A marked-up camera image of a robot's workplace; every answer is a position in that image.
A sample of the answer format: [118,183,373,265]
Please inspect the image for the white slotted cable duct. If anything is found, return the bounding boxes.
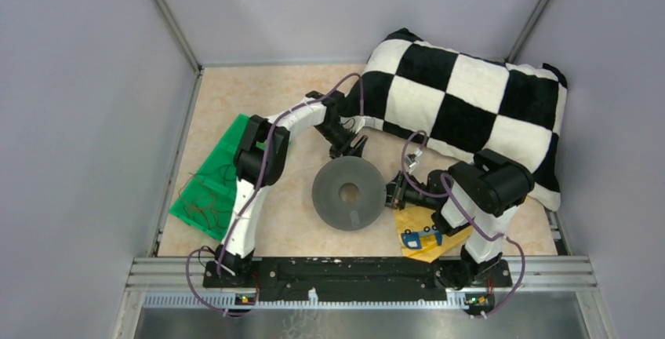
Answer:
[143,290,468,310]

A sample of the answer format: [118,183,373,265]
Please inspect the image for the yellow cloth with car print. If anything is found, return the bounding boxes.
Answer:
[393,206,472,263]

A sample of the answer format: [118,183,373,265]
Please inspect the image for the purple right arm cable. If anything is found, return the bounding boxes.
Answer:
[401,129,527,319]

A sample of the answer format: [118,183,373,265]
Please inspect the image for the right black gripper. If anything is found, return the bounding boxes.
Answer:
[366,169,439,210]

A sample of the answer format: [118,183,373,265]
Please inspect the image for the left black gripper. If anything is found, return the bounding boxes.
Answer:
[314,121,367,177]

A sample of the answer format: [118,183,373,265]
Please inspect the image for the dark wires in tray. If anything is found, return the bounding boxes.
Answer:
[213,163,238,184]

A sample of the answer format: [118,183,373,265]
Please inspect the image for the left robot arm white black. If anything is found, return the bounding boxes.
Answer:
[215,91,369,287]

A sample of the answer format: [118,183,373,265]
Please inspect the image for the black white checkered pillow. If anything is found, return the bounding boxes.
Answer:
[338,28,568,211]

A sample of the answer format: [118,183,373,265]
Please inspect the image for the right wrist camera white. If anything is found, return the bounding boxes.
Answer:
[403,149,423,174]

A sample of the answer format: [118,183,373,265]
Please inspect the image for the black cable spool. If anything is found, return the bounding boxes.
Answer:
[311,156,387,231]

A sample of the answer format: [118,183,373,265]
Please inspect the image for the green compartment tray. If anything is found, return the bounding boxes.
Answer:
[169,113,292,242]

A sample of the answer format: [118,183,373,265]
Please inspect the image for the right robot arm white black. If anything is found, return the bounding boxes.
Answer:
[385,149,535,290]

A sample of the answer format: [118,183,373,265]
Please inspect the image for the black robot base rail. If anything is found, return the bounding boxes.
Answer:
[202,257,513,302]

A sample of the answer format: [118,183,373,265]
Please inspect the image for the brown wires in tray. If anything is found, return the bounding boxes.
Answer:
[179,173,232,231]

